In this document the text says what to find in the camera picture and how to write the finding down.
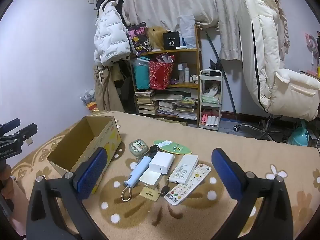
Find black box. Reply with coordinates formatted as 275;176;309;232
163;31;180;51

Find black curved pole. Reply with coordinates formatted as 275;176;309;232
205;31;237;117

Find white plastic bag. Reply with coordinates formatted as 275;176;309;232
177;15;197;49

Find white charger block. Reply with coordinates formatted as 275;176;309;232
149;151;175;174

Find white puffer jacket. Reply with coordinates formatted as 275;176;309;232
94;0;132;68

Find stack of books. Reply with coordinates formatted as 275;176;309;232
135;89;198;120

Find teal plastic container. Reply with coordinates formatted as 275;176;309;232
287;120;311;147

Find teal bag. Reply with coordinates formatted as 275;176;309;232
132;57;151;91

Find light blue power bank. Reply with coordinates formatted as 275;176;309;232
121;155;152;202

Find red gift bag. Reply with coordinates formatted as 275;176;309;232
149;55;175;90

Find white air conditioner remote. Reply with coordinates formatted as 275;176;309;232
168;154;199;185

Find green oval board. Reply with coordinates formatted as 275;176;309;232
153;140;193;155

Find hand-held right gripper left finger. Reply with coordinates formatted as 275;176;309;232
26;147;110;240

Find cardboard box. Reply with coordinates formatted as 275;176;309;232
47;116;122;195

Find pink and white tubes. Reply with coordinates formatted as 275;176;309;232
201;114;220;127

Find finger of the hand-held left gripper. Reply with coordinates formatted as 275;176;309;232
0;118;21;137
10;123;38;147

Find beige printed blanket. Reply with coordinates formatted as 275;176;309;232
11;110;320;240

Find bag of plush toys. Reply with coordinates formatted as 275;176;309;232
80;89;97;111

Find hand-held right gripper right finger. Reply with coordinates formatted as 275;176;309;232
210;148;293;240

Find colourful tote bag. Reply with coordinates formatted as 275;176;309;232
127;22;152;54

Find white remote with coloured buttons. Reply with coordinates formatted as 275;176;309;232
164;163;212;206

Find white square adapter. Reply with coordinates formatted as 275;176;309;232
139;168;162;187

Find wooden shelf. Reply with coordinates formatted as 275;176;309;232
130;25;202;128

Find pink desk fan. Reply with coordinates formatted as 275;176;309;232
305;32;319;55

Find floral beige curtain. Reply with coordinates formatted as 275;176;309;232
120;0;288;61

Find beige trench coat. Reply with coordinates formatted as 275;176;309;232
94;65;125;113

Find white trolley cart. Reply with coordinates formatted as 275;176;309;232
198;69;223;131

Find pale green packet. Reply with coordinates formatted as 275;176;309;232
201;94;220;103

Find blond wig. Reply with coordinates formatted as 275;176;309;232
146;26;167;52

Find green earbud case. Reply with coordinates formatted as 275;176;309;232
129;139;148;153

